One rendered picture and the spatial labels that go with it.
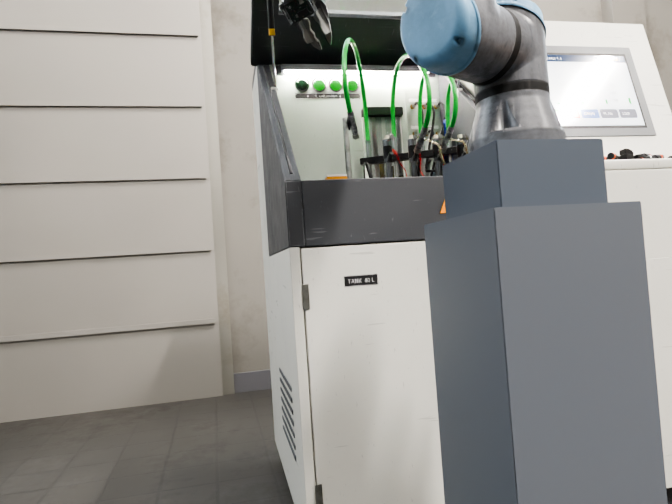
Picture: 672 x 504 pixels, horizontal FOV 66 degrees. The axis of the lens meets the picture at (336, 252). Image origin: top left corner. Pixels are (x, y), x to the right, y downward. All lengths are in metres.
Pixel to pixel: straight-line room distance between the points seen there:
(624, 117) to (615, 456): 1.39
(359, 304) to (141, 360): 2.27
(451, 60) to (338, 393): 0.81
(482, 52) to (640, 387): 0.53
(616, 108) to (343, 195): 1.11
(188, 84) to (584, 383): 3.07
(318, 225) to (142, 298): 2.20
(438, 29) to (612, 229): 0.37
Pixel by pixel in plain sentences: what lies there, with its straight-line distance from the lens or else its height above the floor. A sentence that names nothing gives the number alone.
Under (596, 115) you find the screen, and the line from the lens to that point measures 1.99.
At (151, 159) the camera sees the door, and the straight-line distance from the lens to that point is 3.40.
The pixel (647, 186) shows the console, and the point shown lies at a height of 0.90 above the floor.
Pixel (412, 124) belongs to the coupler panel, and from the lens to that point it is 1.96.
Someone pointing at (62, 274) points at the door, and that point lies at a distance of 3.41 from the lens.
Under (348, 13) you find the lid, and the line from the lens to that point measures 1.88.
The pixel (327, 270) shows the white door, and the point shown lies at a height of 0.73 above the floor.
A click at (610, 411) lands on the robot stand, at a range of 0.85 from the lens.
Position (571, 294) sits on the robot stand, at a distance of 0.79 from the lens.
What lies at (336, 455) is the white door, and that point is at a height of 0.29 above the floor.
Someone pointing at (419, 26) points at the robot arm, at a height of 1.06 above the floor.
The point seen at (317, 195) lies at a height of 0.91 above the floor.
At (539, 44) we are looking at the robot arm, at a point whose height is 1.06.
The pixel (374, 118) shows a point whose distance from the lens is 1.91.
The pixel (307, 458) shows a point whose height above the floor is 0.29.
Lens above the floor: 0.73
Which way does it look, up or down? 2 degrees up
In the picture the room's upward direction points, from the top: 4 degrees counter-clockwise
